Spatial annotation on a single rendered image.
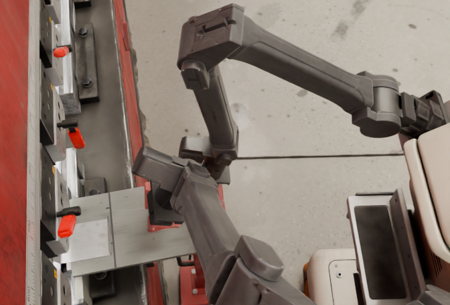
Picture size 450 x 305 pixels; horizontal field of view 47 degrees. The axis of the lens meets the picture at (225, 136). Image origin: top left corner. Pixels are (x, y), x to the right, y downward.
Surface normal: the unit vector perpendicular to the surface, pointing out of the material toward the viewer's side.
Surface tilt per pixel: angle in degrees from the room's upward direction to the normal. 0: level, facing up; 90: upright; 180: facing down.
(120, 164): 0
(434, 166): 42
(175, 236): 0
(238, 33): 36
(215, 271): 63
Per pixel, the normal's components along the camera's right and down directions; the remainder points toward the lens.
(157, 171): 0.17, 0.19
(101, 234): 0.00, -0.55
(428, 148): -0.68, -0.39
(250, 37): 0.56, -0.32
